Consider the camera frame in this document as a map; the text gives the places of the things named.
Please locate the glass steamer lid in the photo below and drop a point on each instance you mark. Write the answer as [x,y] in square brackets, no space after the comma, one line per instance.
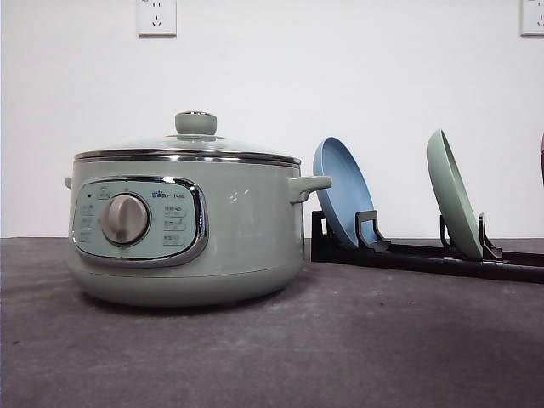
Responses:
[195,141]

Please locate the green plate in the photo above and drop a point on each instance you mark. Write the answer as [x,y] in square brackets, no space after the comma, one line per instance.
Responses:
[452,190]

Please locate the blue plate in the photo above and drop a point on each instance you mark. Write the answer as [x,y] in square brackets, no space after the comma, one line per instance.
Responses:
[348,193]

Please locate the green electric steamer pot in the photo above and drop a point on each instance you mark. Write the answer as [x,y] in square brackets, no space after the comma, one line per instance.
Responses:
[187,234]

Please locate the black plate rack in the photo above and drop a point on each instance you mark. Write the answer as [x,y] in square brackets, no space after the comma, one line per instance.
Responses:
[371,248]

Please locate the left white wall socket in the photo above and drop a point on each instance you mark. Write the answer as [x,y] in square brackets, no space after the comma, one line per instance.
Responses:
[156,20]

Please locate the white wall socket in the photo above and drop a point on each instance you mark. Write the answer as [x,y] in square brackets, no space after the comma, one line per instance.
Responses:
[530,20]
[156,20]

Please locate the right white wall socket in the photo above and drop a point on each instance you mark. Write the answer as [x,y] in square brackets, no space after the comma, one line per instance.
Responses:
[530,20]

